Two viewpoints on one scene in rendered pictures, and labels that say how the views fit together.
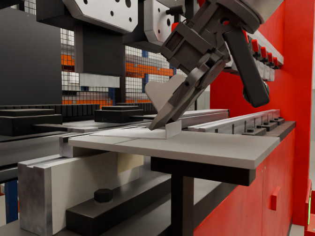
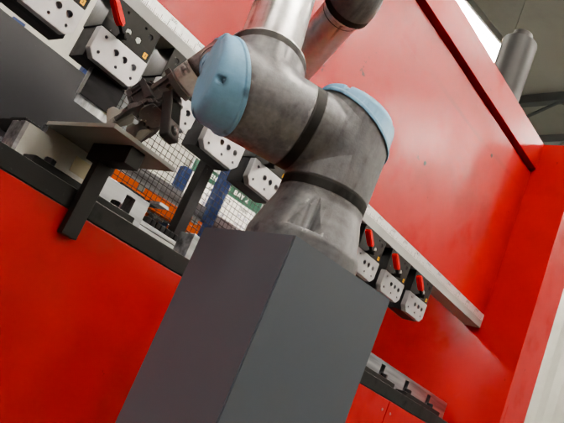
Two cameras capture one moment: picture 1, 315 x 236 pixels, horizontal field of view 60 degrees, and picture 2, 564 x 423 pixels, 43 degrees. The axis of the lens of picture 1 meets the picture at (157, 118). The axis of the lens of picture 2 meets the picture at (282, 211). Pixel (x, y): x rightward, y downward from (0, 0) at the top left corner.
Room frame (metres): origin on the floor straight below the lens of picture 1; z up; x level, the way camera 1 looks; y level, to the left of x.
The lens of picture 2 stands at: (-0.99, -0.77, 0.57)
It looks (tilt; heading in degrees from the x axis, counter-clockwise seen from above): 16 degrees up; 13
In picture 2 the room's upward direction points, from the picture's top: 23 degrees clockwise
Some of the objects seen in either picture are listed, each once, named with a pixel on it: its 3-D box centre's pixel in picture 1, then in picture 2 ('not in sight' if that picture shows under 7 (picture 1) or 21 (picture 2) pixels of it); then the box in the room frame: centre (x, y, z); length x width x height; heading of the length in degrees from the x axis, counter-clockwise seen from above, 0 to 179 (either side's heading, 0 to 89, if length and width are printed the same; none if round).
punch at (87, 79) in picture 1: (100, 59); (98, 96); (0.48, 0.10, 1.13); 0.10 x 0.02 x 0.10; 149
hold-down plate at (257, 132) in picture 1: (255, 133); not in sight; (1.31, -0.47, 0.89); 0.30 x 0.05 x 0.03; 149
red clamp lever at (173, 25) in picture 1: (175, 30); not in sight; (0.58, -0.04, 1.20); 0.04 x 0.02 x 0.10; 59
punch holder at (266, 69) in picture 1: (259, 65); (386, 274); (1.66, -0.62, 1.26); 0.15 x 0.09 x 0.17; 149
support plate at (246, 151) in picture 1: (176, 141); (109, 145); (0.40, -0.03, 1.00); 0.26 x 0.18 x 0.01; 59
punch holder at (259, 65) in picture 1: (252, 61); (360, 252); (1.48, -0.51, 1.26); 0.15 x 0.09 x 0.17; 149
